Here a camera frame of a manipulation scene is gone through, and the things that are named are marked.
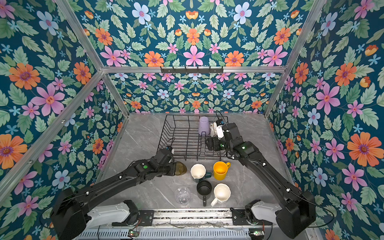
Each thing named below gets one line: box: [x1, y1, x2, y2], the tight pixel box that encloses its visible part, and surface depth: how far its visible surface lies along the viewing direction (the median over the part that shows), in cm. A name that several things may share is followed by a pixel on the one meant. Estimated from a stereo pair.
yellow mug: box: [213, 161, 232, 181], surface depth 85 cm
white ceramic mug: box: [210, 183, 232, 207], surface depth 75 cm
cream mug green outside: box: [190, 163, 213, 183], surface depth 82 cm
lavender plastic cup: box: [198, 116, 210, 137], surface depth 100 cm
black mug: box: [196, 180, 213, 207], surface depth 79 cm
